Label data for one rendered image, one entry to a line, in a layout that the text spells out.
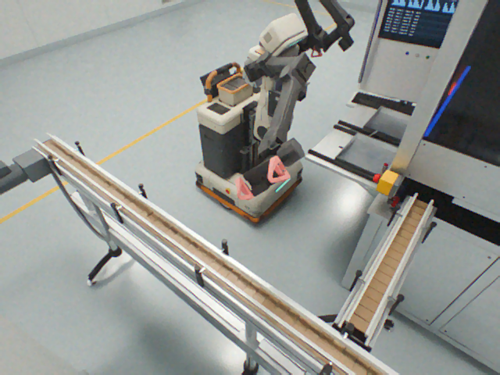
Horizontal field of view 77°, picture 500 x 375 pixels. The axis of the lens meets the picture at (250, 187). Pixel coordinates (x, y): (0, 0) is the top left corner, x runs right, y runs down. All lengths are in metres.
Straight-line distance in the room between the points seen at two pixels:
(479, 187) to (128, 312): 1.92
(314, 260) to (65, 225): 1.89
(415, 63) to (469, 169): 1.13
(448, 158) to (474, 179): 0.11
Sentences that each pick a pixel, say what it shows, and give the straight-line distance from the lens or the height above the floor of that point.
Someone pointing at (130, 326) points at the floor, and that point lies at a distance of 2.16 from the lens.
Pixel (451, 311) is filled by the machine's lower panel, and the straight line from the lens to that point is 1.96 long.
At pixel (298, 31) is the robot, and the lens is 1.82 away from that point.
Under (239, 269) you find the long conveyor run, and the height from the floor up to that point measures 0.96.
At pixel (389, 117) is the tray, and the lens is 2.07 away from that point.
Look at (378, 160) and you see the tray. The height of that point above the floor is 0.88.
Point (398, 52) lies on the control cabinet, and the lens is 2.35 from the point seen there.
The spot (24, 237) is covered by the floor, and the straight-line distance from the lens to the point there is 2.88.
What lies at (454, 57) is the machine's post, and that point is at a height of 1.51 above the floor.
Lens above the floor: 1.91
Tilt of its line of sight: 45 degrees down
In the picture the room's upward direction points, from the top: straight up
